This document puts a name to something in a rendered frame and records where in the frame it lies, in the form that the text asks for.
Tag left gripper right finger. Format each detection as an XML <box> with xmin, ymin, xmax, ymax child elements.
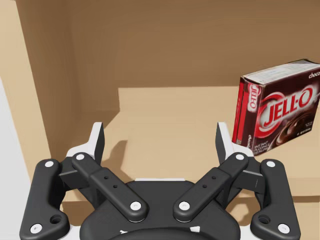
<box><xmin>172</xmin><ymin>121</ymin><xmax>302</xmax><ymax>238</ymax></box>

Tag pale wooden shelf unit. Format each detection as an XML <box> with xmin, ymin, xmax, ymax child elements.
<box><xmin>0</xmin><ymin>0</ymin><xmax>320</xmax><ymax>226</ymax></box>

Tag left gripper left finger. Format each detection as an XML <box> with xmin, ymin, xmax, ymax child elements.
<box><xmin>19</xmin><ymin>121</ymin><xmax>150</xmax><ymax>238</ymax></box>

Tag brown and red carton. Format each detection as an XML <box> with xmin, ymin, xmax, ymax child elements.
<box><xmin>231</xmin><ymin>58</ymin><xmax>320</xmax><ymax>157</ymax></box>

